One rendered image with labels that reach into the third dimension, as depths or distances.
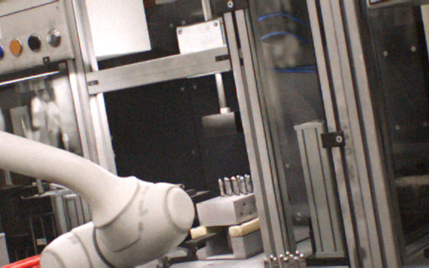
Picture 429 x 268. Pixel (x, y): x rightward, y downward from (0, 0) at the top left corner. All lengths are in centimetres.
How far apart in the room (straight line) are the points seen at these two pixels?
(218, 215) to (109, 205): 49
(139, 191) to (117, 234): 8
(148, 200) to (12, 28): 73
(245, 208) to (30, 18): 61
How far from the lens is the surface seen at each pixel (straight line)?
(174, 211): 147
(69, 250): 158
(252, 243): 193
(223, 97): 199
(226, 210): 193
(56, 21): 199
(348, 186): 164
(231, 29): 172
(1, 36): 212
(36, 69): 199
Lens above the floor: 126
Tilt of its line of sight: 3 degrees down
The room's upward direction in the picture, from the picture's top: 10 degrees counter-clockwise
